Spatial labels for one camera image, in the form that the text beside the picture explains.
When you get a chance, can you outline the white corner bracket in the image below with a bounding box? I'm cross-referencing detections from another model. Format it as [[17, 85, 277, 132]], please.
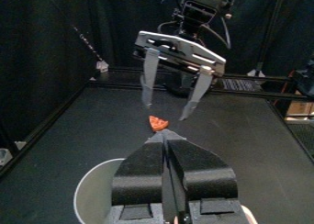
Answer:
[[97, 60, 112, 73], [248, 69, 268, 79], [0, 140, 29, 168]]

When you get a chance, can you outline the black upright frame post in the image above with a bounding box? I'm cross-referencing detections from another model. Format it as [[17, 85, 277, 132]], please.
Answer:
[[256, 0, 289, 73]]

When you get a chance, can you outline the brown cardboard box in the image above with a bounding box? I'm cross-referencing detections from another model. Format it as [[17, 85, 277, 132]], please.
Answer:
[[287, 100, 314, 118]]

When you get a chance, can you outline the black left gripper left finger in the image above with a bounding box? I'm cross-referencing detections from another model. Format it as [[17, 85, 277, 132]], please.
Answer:
[[112, 130, 168, 224]]

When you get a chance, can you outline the black table edge rail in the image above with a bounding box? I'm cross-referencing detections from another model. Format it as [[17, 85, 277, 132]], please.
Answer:
[[86, 80, 314, 103], [0, 84, 91, 178]]

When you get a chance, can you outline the black ribbed grille plate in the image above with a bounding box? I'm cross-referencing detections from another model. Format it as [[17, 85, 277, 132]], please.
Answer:
[[220, 78, 261, 92]]

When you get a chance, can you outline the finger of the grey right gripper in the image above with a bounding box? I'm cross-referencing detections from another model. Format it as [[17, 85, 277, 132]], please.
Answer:
[[178, 65, 217, 122], [141, 47, 162, 108]]

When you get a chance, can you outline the black equipment box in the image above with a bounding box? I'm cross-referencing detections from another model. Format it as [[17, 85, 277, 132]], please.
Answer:
[[292, 60, 314, 97]]

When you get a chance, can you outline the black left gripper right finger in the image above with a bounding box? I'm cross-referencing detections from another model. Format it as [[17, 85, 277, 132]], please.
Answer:
[[165, 129, 252, 224]]

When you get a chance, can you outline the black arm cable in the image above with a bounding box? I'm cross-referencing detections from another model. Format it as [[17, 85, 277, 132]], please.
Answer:
[[202, 16, 233, 50]]

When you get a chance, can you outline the orange toy pizza slice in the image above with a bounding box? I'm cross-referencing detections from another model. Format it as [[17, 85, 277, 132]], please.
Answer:
[[148, 115, 172, 133]]

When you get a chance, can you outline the grey bowl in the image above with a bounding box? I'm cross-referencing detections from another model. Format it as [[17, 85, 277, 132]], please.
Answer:
[[73, 157, 260, 224]]

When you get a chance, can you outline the black cloth curtain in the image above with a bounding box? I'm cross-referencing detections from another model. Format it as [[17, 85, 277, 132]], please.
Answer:
[[0, 0, 314, 143]]

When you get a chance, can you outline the red cable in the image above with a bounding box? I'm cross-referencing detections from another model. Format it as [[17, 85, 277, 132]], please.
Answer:
[[273, 69, 297, 106]]

